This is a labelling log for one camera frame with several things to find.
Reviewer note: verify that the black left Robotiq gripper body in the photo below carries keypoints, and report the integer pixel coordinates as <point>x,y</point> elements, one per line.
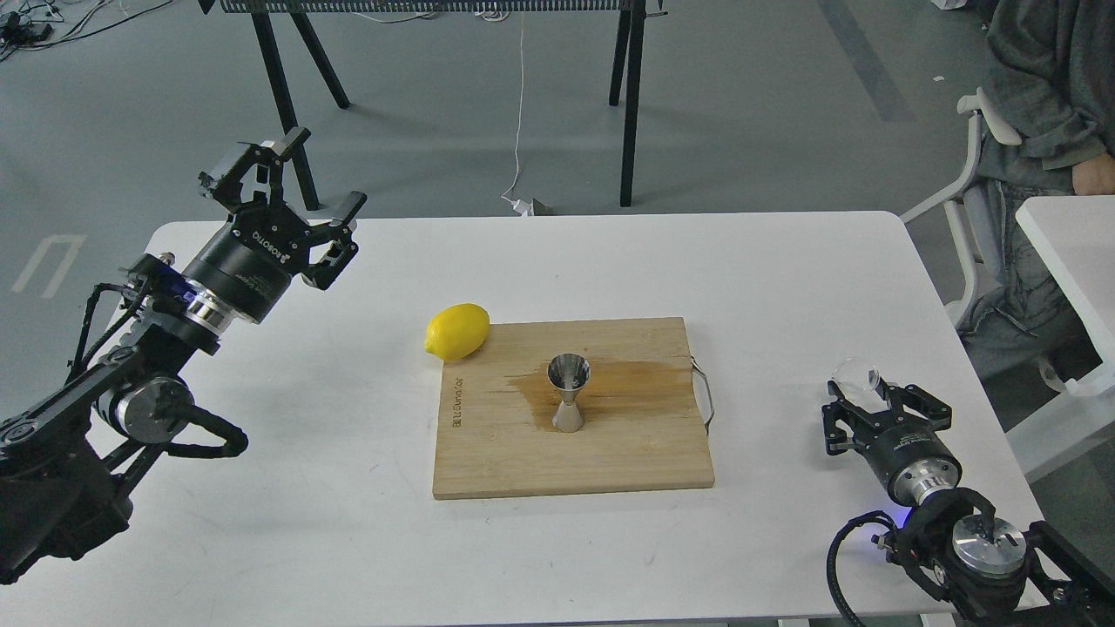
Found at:
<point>249,264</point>

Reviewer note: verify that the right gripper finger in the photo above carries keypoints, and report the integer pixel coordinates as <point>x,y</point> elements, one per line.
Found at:
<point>852,420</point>
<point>911,403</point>

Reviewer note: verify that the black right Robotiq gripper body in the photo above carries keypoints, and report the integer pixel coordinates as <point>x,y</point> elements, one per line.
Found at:
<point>909,461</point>

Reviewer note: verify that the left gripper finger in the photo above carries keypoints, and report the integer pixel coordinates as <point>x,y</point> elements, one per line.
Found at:
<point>249,177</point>
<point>337,233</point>

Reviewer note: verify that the steel cocktail jigger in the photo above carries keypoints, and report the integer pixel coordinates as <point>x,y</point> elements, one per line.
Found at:
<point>568,374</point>

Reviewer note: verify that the small clear glass cup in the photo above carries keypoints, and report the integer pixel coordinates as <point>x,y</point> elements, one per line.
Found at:
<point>859,382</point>

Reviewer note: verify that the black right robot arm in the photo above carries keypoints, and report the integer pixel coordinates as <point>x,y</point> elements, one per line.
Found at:
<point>952,544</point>

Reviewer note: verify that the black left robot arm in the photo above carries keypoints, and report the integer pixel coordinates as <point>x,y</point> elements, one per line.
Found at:
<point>70,463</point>

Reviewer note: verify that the yellow lemon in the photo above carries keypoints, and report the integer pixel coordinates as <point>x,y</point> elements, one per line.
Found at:
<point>457,331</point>

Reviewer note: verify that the bamboo cutting board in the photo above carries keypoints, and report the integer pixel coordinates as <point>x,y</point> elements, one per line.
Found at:
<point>642,428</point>

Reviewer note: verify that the white office chair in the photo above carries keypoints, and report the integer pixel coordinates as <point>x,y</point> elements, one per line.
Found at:
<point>967,209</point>

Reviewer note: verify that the white side table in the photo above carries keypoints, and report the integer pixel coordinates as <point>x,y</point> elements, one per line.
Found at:
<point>1073,236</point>

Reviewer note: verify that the person in grey clothes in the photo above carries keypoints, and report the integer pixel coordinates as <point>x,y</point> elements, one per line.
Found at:
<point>1050,76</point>

